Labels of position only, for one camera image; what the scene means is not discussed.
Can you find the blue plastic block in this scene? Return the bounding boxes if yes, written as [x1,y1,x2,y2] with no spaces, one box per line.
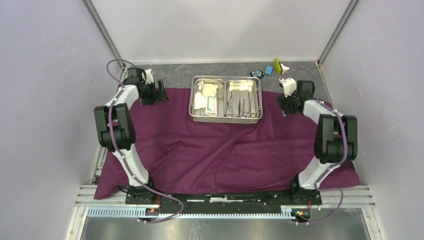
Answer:
[264,66,273,76]

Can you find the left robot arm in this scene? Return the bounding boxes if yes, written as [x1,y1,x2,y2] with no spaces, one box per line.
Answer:
[93,67,169,204]

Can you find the aluminium frame rail left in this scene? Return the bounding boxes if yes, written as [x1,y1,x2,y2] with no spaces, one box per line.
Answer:
[82,0,131,185]

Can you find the steel two-compartment tray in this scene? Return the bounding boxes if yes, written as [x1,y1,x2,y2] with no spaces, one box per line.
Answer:
[188,75,264,124]

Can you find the yellow-green plastic block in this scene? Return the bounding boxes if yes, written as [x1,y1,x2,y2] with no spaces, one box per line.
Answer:
[273,57,283,74]

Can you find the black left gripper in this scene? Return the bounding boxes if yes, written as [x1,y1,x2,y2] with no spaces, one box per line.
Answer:
[140,79,169,107]

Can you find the black owl number block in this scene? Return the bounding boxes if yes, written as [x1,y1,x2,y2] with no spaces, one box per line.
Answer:
[250,69,265,79]

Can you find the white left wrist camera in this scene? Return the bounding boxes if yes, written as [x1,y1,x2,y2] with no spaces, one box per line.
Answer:
[144,68,155,85]

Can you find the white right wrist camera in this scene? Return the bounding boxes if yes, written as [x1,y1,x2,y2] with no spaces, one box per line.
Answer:
[279,77,297,98]

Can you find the white gauze pad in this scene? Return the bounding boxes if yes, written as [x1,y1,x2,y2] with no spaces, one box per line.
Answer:
[201,83,219,98]

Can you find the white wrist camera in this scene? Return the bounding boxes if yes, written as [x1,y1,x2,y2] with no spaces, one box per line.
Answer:
[144,68,155,85]
[279,77,297,98]

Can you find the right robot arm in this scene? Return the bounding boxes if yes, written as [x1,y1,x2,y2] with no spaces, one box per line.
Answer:
[277,78,358,204]

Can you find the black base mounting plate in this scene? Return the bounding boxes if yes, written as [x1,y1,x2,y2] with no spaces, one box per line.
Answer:
[125,190,323,214]

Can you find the maroon cloth wrap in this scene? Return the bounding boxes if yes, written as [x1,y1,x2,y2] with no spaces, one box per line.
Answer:
[93,87,361,201]

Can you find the steel forceps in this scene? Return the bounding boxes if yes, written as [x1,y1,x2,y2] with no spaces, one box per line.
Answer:
[238,97,245,117]

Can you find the aluminium frame post right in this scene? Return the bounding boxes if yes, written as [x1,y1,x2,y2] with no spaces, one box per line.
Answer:
[316,0,361,68]

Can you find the aluminium frame rail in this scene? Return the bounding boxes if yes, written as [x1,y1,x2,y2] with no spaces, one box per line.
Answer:
[82,0,131,185]
[65,185,384,240]

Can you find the aluminium front frame rail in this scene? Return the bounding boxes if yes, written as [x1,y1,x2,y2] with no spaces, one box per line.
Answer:
[65,185,384,240]

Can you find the white plastic block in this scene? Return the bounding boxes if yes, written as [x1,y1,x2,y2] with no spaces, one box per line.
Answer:
[279,63,291,74]

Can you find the green sealed suture packet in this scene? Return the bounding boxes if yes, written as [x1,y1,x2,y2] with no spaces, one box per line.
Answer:
[205,97,218,117]

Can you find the steel needle holder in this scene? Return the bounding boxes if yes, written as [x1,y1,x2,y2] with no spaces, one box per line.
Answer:
[244,91,256,118]

